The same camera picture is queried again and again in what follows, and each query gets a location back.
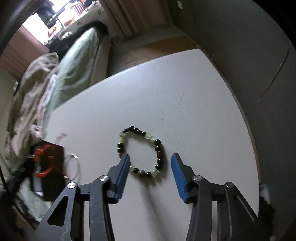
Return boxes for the green and black bead bracelet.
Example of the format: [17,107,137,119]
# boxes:
[117,126,165,179]

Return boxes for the black jewelry box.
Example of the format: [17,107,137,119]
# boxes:
[28,140,66,201]

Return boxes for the jewelry pile in box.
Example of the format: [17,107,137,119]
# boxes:
[33,144,55,178]

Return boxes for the thin silver bangle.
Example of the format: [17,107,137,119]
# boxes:
[63,153,81,181]

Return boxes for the beige crumpled blanket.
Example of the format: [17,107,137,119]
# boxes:
[4,52,59,166]

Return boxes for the green sheeted bed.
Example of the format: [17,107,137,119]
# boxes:
[14,26,112,223]

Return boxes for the black clothing on bed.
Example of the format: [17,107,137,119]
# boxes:
[46,21,109,60]

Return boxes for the cluttered windowsill table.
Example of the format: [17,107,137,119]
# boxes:
[36,1,104,46]

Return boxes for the pink beige curtain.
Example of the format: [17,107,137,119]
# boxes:
[100,0,172,39]

